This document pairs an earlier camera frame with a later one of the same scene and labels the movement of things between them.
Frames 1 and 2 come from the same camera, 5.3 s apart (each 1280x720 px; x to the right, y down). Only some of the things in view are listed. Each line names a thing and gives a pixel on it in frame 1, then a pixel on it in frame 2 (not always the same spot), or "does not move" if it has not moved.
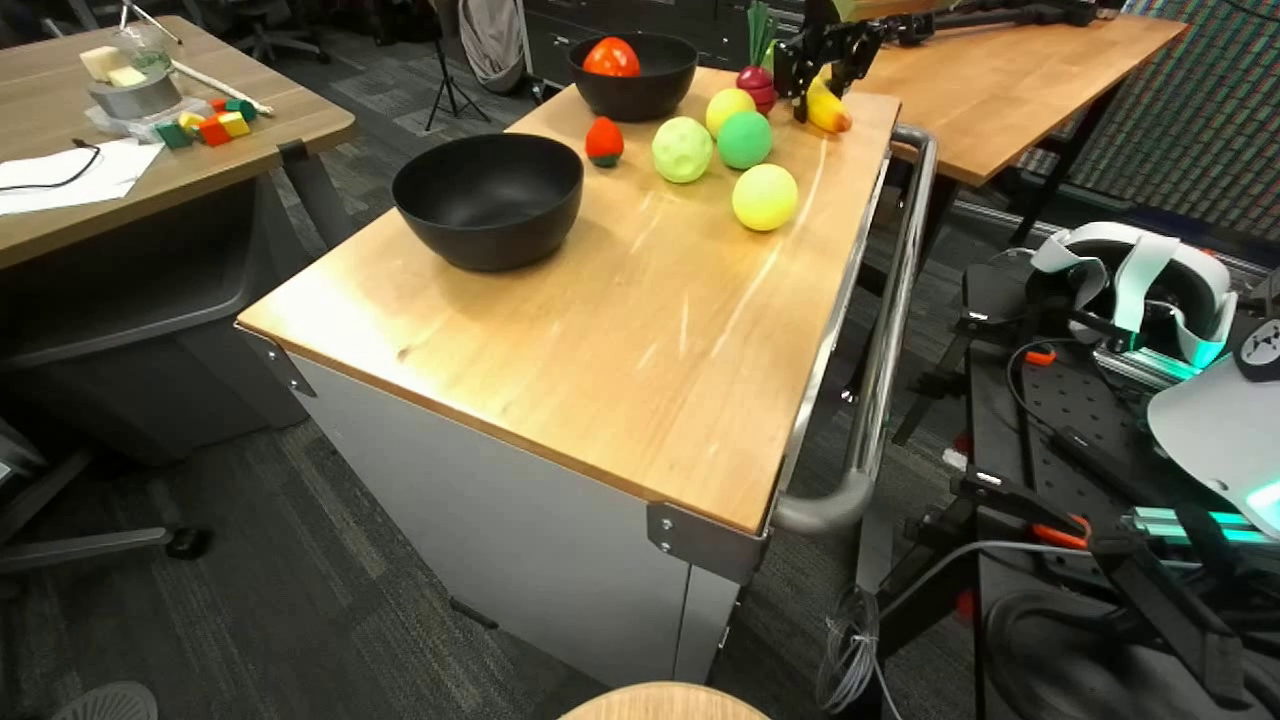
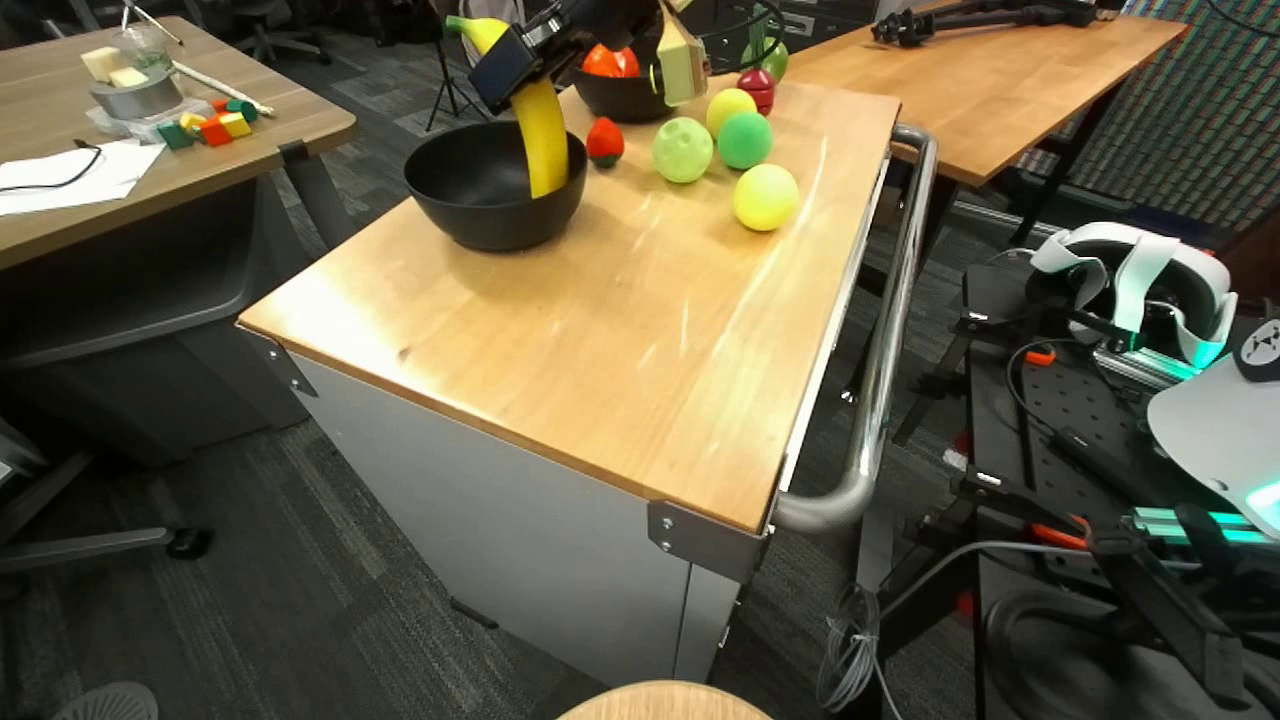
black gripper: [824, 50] -> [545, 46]
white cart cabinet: [533, 546] does not move
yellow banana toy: [824, 105] -> [536, 111]
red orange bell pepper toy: [608, 59] does not move
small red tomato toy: [604, 141] does not move
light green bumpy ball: [683, 148] does not move
